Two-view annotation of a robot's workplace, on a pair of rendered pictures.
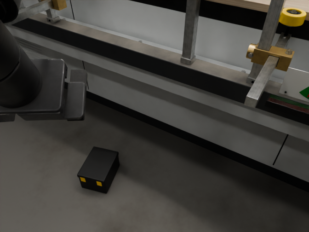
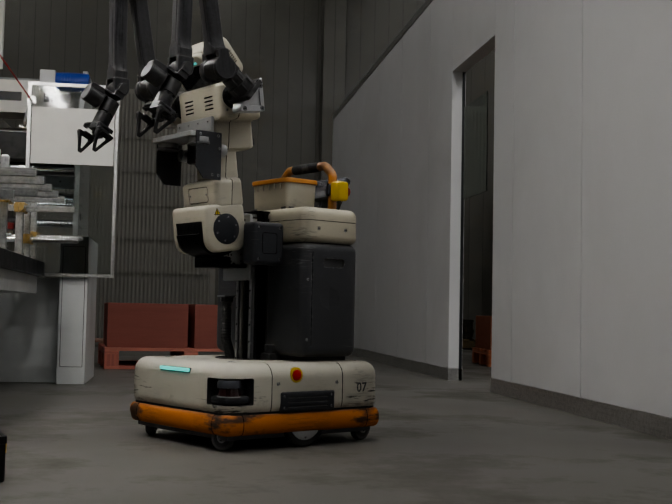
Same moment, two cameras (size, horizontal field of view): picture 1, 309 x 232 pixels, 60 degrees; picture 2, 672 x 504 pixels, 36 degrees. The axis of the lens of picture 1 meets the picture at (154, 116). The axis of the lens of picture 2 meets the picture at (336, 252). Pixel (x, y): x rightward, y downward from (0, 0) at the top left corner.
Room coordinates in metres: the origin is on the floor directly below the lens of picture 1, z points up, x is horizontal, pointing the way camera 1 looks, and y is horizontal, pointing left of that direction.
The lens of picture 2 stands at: (1.88, 3.00, 0.45)
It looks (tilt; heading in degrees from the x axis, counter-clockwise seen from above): 3 degrees up; 230
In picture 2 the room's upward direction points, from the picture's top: 1 degrees clockwise
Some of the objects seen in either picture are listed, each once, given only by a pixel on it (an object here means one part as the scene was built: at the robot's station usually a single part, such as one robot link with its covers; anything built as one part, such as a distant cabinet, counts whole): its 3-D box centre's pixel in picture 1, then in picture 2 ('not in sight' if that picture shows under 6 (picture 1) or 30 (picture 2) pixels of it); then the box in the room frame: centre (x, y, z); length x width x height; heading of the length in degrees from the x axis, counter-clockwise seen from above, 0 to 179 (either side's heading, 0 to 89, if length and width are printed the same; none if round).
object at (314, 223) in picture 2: not in sight; (277, 273); (-0.39, -0.06, 0.59); 0.55 x 0.34 x 0.83; 90
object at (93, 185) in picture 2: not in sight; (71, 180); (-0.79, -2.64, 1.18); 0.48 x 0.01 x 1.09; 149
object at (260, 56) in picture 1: (269, 55); not in sight; (0.78, -0.37, 0.81); 0.14 x 0.06 x 0.05; 59
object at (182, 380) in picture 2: not in sight; (254, 392); (-0.30, -0.06, 0.16); 0.67 x 0.64 x 0.25; 0
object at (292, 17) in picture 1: (288, 26); not in sight; (0.89, -0.46, 0.85); 0.08 x 0.08 x 0.11
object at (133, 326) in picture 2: not in sight; (184, 335); (-2.44, -4.03, 0.24); 1.34 x 0.97 x 0.48; 150
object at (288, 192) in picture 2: not in sight; (284, 196); (-0.41, -0.06, 0.87); 0.23 x 0.15 x 0.11; 90
